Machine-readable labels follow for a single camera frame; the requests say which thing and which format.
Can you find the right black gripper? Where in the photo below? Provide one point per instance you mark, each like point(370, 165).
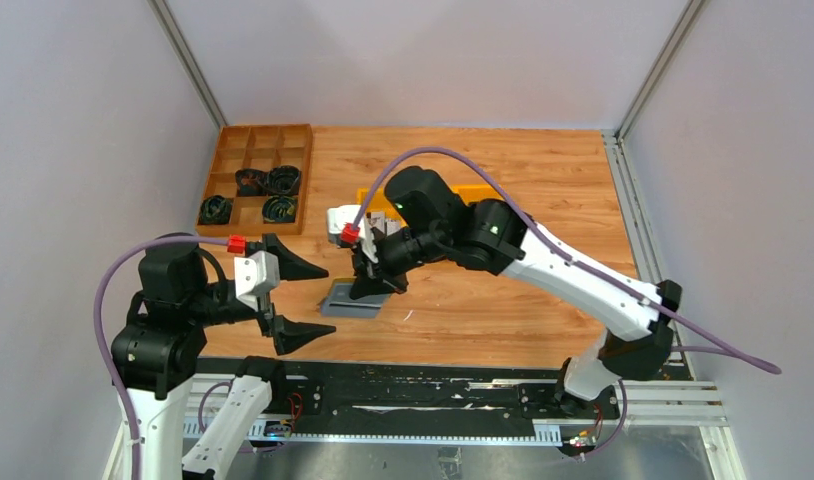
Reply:
point(366, 281)

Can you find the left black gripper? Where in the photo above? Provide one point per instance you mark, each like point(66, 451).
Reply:
point(287, 333)

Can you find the yellow leather card holder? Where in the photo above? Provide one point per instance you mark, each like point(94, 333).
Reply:
point(338, 303)

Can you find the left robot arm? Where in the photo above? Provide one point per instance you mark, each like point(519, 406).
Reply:
point(153, 359)

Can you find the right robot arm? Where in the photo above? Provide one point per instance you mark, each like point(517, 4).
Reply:
point(489, 236)

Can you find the silver cards in bin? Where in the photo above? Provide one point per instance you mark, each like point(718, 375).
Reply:
point(379, 221)

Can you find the left yellow bin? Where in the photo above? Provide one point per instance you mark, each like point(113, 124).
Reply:
point(378, 202)

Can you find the yellow bin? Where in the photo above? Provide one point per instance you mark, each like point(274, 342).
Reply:
point(476, 193)
point(378, 202)

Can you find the black coiled band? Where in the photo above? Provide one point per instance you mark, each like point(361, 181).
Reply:
point(280, 209)
point(283, 180)
point(215, 210)
point(251, 182)

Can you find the wooden compartment tray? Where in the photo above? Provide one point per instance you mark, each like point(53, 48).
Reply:
point(261, 147)

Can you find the right yellow bin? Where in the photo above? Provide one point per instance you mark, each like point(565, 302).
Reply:
point(476, 193)

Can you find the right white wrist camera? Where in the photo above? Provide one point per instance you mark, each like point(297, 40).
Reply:
point(342, 228)

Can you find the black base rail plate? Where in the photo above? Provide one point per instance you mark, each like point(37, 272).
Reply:
point(400, 400)

